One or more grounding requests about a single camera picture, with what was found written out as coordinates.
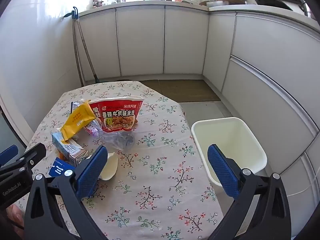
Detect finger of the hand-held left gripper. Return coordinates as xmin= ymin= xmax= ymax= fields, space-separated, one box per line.
xmin=0 ymin=144 xmax=18 ymax=167
xmin=0 ymin=142 xmax=47 ymax=178

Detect white kitchen countertop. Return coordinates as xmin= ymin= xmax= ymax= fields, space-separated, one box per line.
xmin=77 ymin=0 xmax=320 ymax=32

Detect yellow snack packet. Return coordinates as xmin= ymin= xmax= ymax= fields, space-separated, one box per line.
xmin=61 ymin=100 xmax=97 ymax=142

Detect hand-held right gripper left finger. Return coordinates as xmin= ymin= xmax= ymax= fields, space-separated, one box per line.
xmin=24 ymin=145 xmax=110 ymax=240

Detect red noodle packet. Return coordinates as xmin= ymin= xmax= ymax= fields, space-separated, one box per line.
xmin=89 ymin=96 xmax=145 ymax=133

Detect person's left hand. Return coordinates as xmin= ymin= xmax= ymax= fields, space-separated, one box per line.
xmin=5 ymin=204 xmax=26 ymax=230

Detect white kitchen cabinets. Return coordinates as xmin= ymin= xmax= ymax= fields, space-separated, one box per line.
xmin=76 ymin=4 xmax=320 ymax=230

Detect blue wall clip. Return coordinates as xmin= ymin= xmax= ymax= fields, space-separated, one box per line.
xmin=64 ymin=6 xmax=80 ymax=20

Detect white plastic bin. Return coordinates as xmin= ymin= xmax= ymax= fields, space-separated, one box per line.
xmin=191 ymin=117 xmax=268 ymax=188

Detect floral tablecloth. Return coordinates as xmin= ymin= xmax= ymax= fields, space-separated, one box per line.
xmin=21 ymin=81 xmax=225 ymax=240

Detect blue white carton box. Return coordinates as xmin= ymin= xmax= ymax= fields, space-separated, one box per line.
xmin=52 ymin=132 xmax=88 ymax=167

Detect brown floor mat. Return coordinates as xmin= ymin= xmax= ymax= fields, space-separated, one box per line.
xmin=141 ymin=79 xmax=222 ymax=103

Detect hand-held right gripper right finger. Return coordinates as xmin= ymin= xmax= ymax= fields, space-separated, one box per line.
xmin=207 ymin=144 xmax=292 ymax=240

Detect mop pole with teal head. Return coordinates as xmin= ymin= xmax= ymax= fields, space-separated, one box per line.
xmin=76 ymin=19 xmax=130 ymax=83

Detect clear plastic bottle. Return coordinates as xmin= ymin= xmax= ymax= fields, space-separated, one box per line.
xmin=84 ymin=120 xmax=135 ymax=152

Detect dark blue flat box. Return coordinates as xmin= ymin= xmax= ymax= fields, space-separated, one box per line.
xmin=48 ymin=158 xmax=77 ymax=178

